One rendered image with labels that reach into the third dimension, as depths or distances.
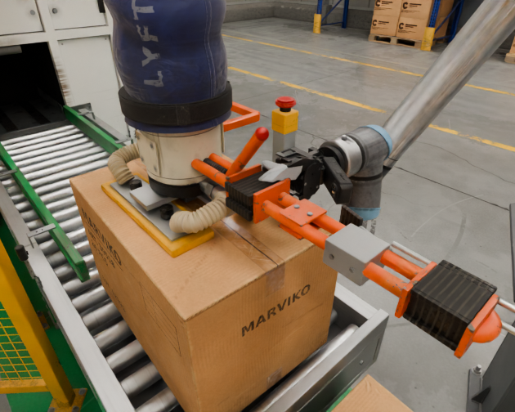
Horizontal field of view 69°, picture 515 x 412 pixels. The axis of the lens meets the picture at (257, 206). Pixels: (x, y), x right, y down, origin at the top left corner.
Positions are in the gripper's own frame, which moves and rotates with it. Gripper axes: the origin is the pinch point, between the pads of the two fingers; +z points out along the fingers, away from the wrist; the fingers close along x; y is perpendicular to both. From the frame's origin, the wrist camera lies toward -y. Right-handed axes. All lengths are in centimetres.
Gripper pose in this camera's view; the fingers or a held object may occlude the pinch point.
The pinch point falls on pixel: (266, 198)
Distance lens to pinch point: 66.0
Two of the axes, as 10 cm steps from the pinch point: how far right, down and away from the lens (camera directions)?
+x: 0.2, -8.3, -5.5
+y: -6.5, -4.3, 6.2
